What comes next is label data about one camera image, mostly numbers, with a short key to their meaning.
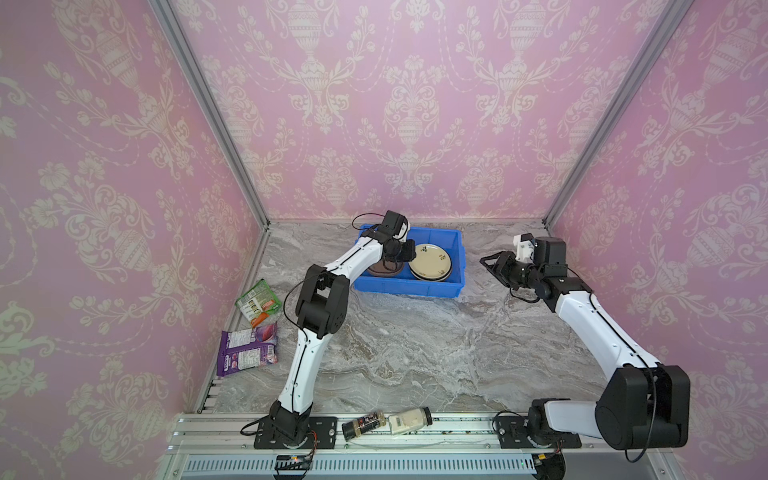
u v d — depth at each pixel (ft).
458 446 2.39
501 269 2.39
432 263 3.41
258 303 3.10
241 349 2.80
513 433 2.40
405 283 3.30
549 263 2.09
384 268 2.84
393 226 2.73
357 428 2.39
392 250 2.72
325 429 2.44
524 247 2.54
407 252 3.01
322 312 1.95
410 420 2.41
